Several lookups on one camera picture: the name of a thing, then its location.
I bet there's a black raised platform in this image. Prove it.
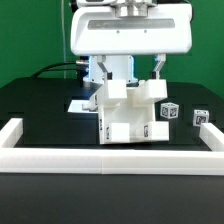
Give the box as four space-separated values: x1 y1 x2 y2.
0 78 224 123

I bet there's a white flat tag board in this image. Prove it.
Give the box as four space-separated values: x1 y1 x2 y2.
68 100 88 113

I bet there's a white chair back frame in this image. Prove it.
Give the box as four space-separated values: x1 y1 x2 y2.
83 79 167 110

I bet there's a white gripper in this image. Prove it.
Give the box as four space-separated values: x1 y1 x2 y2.
70 0 193 81

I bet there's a white chair seat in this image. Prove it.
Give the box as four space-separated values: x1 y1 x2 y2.
98 102 156 144

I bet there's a white tagged cube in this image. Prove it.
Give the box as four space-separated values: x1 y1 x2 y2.
160 102 179 119
193 109 209 127

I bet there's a black cable bundle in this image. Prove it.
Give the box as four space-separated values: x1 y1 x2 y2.
31 60 88 80

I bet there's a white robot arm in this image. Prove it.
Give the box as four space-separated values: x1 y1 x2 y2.
70 0 193 86

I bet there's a white U-shaped boundary fence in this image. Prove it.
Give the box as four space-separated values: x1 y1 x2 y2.
0 118 224 176

